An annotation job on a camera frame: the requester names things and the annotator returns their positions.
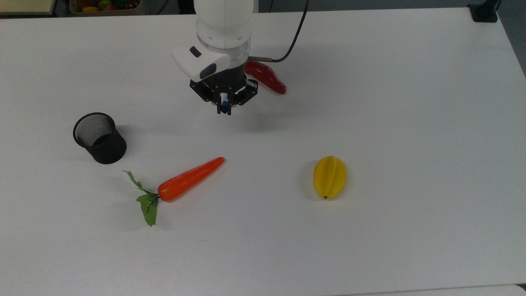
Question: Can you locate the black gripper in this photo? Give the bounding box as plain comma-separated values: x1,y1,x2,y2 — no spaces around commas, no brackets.
189,65,259,116

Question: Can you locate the black mesh pen cup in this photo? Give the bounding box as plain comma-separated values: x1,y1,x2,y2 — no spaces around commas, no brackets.
73,112,127,165

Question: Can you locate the red toy chili pepper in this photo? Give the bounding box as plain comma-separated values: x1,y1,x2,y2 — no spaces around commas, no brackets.
245,60,287,95

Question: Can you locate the orange toy carrot with leaves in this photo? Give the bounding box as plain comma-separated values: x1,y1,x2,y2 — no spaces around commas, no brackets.
123,157,226,227

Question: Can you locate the yellow toy starfruit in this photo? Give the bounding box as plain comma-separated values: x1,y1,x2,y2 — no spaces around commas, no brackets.
313,155,348,200

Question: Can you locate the box of toy fruit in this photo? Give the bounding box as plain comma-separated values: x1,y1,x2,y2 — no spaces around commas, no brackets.
69,0,143,17

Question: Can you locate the beige board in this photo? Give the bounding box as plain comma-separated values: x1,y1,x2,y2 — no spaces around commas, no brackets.
0,0,57,16

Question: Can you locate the black table clamp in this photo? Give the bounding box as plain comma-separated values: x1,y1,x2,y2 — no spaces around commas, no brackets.
468,0,501,23

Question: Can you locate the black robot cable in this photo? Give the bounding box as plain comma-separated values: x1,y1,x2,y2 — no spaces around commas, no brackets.
248,0,310,63

